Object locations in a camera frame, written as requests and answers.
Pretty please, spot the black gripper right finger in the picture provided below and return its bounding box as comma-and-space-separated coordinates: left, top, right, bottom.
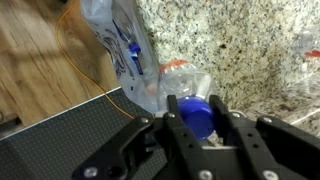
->
209, 94, 320, 180

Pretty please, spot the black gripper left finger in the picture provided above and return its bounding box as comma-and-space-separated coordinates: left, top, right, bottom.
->
69, 94, 223, 180

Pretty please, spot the dark grey dotted mat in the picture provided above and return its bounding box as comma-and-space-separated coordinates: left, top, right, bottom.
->
0, 85, 168, 180

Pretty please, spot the clear printed plastic bag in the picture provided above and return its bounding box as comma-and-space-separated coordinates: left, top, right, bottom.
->
79, 0, 164, 114

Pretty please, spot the thin orange cable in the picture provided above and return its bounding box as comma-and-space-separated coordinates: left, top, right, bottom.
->
54, 0, 136, 120

